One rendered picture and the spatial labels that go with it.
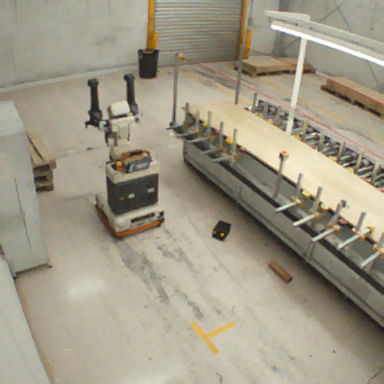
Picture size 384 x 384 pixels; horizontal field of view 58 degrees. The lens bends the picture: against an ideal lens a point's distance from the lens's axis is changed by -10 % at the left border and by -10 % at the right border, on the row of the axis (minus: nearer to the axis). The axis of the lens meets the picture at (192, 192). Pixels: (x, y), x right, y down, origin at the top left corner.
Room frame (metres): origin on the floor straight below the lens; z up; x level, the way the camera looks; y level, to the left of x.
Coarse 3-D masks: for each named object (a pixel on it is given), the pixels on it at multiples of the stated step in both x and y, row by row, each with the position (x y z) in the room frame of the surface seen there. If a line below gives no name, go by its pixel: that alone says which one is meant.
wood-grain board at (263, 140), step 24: (216, 120) 4.63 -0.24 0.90; (240, 120) 4.70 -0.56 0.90; (240, 144) 3.97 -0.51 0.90; (264, 144) 4.03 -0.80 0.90; (288, 144) 4.10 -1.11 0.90; (288, 168) 3.50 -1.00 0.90; (312, 168) 3.55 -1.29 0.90; (336, 168) 3.61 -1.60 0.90; (312, 192) 3.06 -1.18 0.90; (336, 192) 3.10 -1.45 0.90; (360, 192) 3.14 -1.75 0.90
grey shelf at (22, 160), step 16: (0, 112) 3.02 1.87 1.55; (16, 112) 3.02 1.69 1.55; (0, 128) 2.66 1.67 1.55; (16, 128) 2.67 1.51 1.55; (0, 144) 2.49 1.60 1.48; (16, 144) 2.57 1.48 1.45; (16, 160) 2.56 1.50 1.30; (16, 176) 2.54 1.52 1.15; (32, 176) 2.63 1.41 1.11; (32, 192) 2.61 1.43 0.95; (32, 208) 2.59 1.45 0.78; (32, 224) 2.58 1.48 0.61; (32, 240) 2.55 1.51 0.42; (32, 256) 2.53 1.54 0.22; (48, 256) 2.63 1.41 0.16
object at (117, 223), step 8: (104, 192) 3.68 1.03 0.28; (96, 200) 3.64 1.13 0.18; (104, 200) 3.52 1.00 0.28; (104, 208) 3.41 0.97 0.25; (144, 208) 3.43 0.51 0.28; (152, 208) 3.45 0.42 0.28; (160, 208) 3.48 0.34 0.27; (104, 216) 3.41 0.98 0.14; (112, 216) 3.25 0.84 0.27; (120, 216) 3.25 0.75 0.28; (128, 216) 3.27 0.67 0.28; (160, 216) 3.47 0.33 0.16; (112, 224) 3.21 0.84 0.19; (120, 224) 3.18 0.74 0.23; (136, 224) 3.29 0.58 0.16; (144, 224) 3.34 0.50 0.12; (152, 224) 3.39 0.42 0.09; (120, 232) 3.18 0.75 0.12; (128, 232) 3.22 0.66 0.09
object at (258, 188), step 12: (180, 132) 4.68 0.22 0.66; (204, 144) 4.28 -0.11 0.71; (216, 156) 4.01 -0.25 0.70; (228, 168) 3.81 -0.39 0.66; (240, 180) 3.61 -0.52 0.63; (252, 180) 3.52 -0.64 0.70; (264, 192) 3.31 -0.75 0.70; (276, 204) 3.14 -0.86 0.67; (288, 216) 2.99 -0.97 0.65; (300, 216) 2.92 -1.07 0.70; (312, 228) 2.75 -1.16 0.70; (324, 240) 2.58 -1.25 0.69; (336, 252) 2.45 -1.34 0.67; (348, 264) 2.32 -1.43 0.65; (372, 276) 2.12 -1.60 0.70
